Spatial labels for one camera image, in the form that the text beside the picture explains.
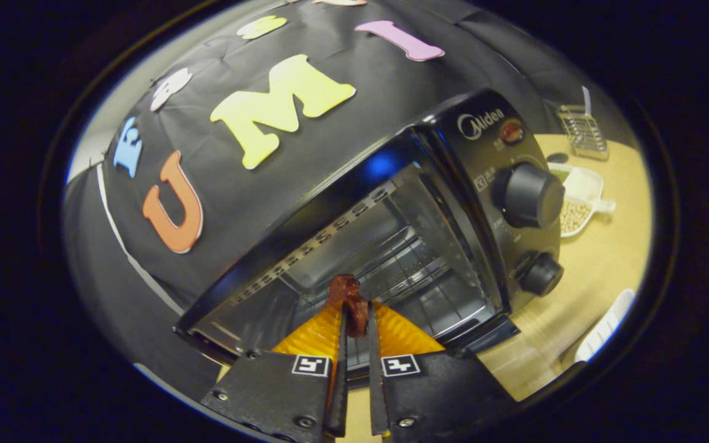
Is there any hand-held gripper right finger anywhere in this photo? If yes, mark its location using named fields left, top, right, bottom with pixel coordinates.
left=367, top=301, right=518, bottom=443

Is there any white plastic tray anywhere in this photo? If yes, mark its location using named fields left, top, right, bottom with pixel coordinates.
left=574, top=289, right=637, bottom=363

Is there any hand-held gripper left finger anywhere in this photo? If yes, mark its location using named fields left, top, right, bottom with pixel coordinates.
left=201, top=301, right=350, bottom=441

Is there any metal wire utensil holder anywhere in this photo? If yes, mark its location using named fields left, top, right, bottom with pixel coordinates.
left=556, top=105, right=610, bottom=162

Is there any white divided dish with beans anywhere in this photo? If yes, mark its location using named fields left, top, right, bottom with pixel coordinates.
left=548, top=161, right=617, bottom=238

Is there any black toaster oven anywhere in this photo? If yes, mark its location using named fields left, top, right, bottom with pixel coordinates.
left=173, top=88, right=566, bottom=389

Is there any red meat slice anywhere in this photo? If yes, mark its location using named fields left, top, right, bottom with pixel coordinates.
left=328, top=274, right=370, bottom=338

